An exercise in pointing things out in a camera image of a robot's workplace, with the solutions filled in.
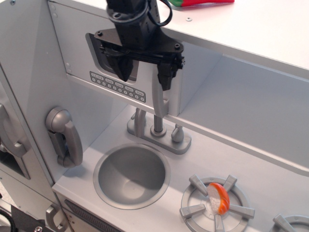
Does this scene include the grey toy telephone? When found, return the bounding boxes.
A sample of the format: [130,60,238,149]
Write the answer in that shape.
[45,107,83,168]

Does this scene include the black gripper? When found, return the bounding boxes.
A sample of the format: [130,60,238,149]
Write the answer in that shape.
[94,18,184,91]

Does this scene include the white microwave door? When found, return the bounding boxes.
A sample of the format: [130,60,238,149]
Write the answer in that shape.
[48,0,183,116]

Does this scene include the grey toy faucet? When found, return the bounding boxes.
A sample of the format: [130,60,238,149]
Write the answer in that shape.
[127,108,192,155]

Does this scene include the grey stove burner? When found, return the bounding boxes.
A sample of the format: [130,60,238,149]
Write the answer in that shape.
[180,174,255,232]
[270,214,309,232]

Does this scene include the red chili pepper toy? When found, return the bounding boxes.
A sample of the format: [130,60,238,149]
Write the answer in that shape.
[169,0,235,7]

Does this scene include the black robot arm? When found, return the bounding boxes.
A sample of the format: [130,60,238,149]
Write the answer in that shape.
[94,0,184,91]

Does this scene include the salmon sushi toy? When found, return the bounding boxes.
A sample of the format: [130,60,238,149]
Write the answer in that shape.
[207,183,230,215]

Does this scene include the grey round sink basin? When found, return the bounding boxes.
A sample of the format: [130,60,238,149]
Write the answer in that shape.
[93,143,171,210]

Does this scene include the grey oven door handle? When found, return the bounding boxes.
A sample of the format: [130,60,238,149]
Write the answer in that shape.
[45,205,67,232]

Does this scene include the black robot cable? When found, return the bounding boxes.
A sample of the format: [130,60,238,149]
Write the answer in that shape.
[0,209,17,232]

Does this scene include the white toy kitchen unit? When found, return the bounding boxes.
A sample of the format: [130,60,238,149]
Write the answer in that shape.
[0,0,309,232]

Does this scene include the grey fridge door handle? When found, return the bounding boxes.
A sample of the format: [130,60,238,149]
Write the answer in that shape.
[0,104,27,158]

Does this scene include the grey microwave door handle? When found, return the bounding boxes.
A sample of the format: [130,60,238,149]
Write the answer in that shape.
[152,66,169,118]

